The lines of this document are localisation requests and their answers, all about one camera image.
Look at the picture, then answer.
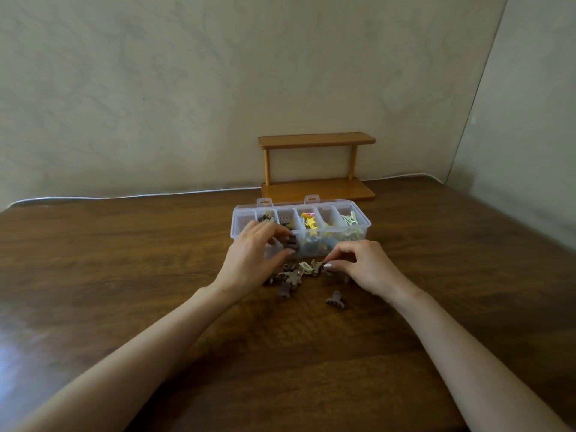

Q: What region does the person's right hand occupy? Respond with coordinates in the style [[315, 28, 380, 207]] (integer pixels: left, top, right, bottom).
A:
[[323, 239, 424, 307]]

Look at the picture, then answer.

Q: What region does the person's left hand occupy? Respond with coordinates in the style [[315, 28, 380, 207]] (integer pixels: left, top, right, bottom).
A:
[[211, 220, 298, 302]]

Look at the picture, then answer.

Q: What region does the pile of mixed hair clips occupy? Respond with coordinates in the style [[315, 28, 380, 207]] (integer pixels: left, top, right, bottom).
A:
[[263, 259, 334, 298]]

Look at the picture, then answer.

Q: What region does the clear plastic compartment box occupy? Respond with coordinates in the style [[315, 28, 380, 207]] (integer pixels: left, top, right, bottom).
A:
[[230, 194, 373, 259]]

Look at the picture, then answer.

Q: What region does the person's right forearm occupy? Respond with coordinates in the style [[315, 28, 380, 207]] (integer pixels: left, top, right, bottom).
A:
[[391, 287, 572, 432]]

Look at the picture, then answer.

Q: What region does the person's left forearm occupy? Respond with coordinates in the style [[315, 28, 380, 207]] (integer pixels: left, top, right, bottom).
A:
[[16, 285, 239, 432]]

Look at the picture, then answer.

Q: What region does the small wooden shelf rack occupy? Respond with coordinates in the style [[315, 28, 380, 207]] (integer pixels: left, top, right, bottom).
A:
[[257, 131, 377, 203]]

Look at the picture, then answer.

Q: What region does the white cable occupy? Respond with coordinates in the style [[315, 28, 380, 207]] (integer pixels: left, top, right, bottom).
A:
[[7, 173, 444, 208]]

